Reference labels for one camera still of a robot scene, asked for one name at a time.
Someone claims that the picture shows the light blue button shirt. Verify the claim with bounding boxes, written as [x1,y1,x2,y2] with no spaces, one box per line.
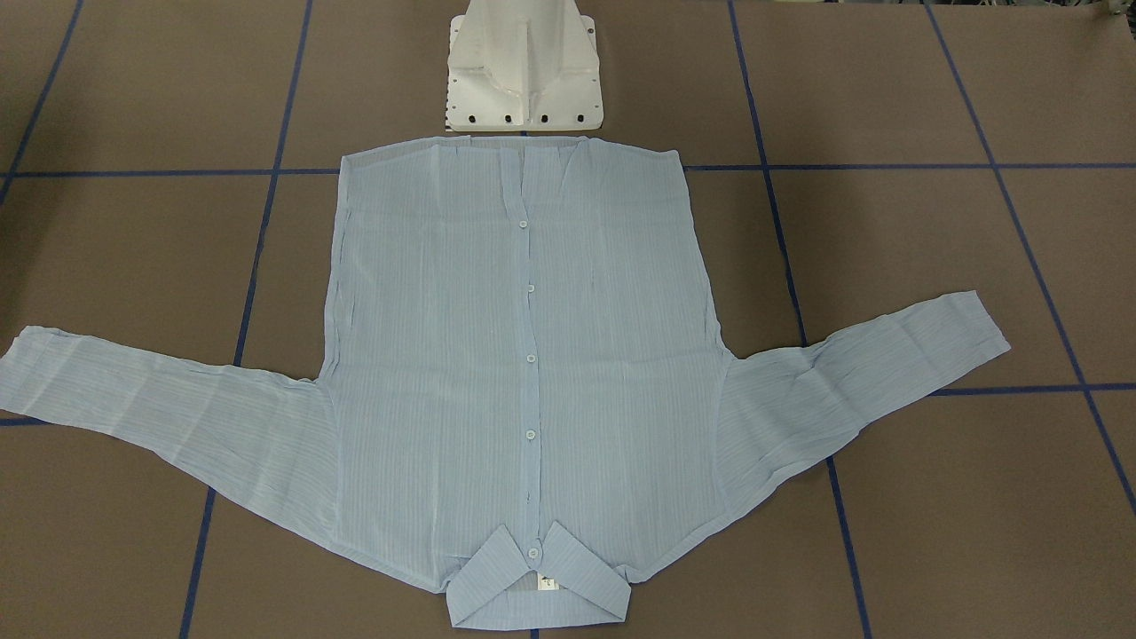
[3,136,1010,631]

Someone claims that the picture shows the white camera pole base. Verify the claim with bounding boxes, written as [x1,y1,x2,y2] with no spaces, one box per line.
[444,1,604,132]

